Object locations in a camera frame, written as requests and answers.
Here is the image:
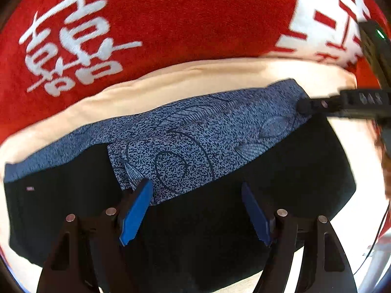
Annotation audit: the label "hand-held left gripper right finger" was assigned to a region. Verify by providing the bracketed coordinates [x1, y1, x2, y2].
[241, 182, 358, 293]

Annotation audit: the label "cream blanket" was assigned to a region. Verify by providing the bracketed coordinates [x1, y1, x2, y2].
[0, 58, 391, 293]

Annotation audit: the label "black cable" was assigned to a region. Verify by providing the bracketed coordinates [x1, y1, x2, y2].
[351, 201, 391, 279]

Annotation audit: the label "white metal frame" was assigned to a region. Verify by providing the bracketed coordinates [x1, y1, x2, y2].
[360, 244, 391, 293]

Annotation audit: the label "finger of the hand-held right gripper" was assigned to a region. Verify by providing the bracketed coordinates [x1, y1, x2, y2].
[296, 89, 387, 120]

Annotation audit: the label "red printed blanket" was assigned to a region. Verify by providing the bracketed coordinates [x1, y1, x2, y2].
[0, 0, 391, 147]

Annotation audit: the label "black pants with blue stripes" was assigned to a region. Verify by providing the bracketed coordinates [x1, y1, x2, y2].
[3, 79, 358, 293]

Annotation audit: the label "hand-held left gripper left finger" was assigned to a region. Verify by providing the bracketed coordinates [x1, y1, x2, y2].
[37, 178, 154, 293]

